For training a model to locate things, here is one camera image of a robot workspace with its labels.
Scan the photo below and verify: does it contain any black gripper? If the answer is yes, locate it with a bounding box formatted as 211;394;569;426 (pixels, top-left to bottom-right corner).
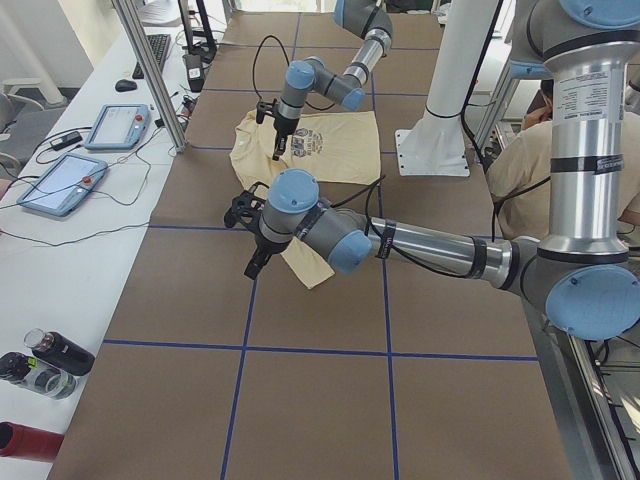
244;235;290;278
272;113;299;161

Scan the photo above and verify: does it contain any cream long-sleeve printed shirt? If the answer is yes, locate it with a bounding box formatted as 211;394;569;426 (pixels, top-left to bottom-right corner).
230;111;381;289

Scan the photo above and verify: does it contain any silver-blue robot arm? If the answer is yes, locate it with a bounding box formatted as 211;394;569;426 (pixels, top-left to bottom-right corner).
257;1;393;160
224;1;639;340

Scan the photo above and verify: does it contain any black keyboard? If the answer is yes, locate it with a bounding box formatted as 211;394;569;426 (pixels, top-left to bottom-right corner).
132;33;171;80

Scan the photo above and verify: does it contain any upper blue teach pendant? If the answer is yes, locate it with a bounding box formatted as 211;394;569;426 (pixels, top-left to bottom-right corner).
84;104;150;151

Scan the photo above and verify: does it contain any blue teach pendant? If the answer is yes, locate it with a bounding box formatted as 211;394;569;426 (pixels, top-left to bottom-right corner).
17;153;109;217
84;104;150;151

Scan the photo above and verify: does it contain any black computer mouse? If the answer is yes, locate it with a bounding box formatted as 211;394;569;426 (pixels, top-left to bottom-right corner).
114;79;138;93

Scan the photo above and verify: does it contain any lower blue teach pendant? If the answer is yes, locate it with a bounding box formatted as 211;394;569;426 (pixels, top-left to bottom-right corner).
17;153;109;217

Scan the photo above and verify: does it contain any black water bottle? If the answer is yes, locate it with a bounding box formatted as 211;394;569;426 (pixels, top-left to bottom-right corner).
23;328;95;376

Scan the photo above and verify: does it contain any person in beige shirt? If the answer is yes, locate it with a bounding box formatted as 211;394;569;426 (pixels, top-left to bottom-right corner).
486;79;639;240

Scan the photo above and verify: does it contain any clear plastic bottle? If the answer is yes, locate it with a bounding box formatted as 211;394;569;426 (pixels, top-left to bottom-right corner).
1;352;77;400

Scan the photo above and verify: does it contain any red bottle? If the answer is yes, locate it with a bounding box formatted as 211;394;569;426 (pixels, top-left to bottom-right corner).
1;421;65;462

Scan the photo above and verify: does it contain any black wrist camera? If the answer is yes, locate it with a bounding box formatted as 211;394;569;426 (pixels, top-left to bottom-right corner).
223;181;269;233
256;99;278;124

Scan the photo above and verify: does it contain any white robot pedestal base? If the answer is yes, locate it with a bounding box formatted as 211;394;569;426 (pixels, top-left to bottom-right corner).
395;0;502;177

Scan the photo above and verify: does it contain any aluminium frame post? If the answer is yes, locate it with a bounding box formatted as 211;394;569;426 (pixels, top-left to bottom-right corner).
112;0;187;153

